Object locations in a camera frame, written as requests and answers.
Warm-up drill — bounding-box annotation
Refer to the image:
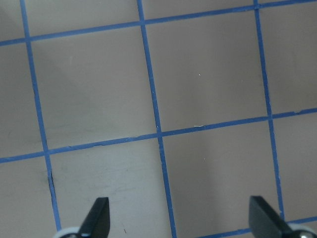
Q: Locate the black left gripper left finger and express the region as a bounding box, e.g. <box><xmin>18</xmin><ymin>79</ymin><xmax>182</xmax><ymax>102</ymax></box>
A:
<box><xmin>78</xmin><ymin>197</ymin><xmax>109</xmax><ymax>238</ymax></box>

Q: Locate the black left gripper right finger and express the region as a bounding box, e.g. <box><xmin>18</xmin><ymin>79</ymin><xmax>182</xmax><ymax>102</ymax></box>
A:
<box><xmin>249</xmin><ymin>196</ymin><xmax>305</xmax><ymax>238</ymax></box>

